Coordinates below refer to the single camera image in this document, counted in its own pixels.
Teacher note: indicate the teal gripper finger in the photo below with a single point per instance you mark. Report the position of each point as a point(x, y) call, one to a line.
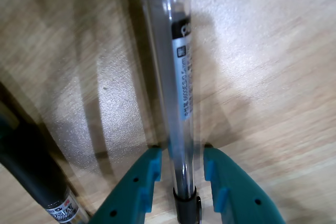
point(244, 197)
point(126, 197)

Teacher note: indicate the black grip silver-band pen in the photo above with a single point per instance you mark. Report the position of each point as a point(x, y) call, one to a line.
point(29, 166)

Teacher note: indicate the pens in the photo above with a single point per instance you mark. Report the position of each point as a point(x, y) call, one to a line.
point(181, 77)

